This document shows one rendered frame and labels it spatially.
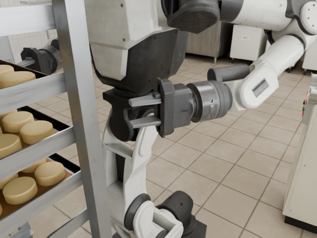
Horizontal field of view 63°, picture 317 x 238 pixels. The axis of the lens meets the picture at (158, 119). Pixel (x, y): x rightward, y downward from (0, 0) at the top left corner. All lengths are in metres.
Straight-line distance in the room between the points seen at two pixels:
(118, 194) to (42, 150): 0.57
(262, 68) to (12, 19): 0.47
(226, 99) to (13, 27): 0.40
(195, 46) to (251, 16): 4.69
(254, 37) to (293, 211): 3.78
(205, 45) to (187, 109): 4.73
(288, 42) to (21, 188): 0.65
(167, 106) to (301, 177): 1.29
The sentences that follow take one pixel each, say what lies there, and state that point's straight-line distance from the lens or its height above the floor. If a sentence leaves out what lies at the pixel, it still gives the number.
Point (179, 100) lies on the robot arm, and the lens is 0.52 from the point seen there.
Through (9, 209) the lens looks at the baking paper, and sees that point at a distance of 0.50.
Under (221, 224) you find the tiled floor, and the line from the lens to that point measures 1.84.
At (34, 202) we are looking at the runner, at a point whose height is 1.06.
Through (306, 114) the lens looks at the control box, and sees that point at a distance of 1.57.
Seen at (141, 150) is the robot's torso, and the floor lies 0.90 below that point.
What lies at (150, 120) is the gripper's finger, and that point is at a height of 1.11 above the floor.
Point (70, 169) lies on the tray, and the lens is 0.54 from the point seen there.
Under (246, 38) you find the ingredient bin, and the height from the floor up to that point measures 0.52.
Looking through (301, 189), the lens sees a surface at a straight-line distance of 1.75.
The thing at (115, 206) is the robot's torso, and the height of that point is 0.65.
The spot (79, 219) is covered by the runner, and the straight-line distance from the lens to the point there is 0.55.
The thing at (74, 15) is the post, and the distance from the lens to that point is 0.37.
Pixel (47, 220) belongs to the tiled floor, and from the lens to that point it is 1.95.
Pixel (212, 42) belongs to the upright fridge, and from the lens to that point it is 5.19.
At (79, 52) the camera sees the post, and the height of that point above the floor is 1.28.
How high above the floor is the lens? 1.36
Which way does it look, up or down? 27 degrees down
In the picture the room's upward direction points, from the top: straight up
